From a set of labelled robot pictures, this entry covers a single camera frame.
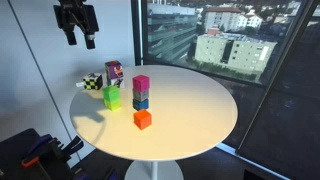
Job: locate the yellow-green block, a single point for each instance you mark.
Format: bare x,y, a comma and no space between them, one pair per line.
113,105

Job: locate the white table pedestal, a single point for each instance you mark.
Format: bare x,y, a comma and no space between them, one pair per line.
153,170

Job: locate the beige building outside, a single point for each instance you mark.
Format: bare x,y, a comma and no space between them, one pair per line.
233,51

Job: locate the green block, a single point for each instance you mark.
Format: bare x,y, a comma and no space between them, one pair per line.
111,93

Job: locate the black tool cart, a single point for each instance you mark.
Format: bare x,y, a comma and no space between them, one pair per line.
13,150

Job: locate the blue block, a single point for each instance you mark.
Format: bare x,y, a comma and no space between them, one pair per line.
140,104

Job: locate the dark slanted window frame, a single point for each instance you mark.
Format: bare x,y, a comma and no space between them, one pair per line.
276,76

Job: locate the colourful printed soft cube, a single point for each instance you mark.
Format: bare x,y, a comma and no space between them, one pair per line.
114,70

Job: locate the glass office building outside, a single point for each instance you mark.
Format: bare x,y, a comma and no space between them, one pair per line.
171,31

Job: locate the orange block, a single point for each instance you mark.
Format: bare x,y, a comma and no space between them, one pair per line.
142,119

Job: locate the grey block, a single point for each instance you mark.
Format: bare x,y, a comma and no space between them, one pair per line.
140,95

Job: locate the blue white soft cube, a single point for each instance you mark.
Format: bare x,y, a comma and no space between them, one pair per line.
116,83

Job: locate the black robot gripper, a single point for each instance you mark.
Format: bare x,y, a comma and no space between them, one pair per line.
75,15

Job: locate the black white patterned soft cube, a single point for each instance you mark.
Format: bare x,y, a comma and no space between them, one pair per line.
92,81

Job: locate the pink block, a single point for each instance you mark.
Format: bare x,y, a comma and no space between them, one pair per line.
141,83

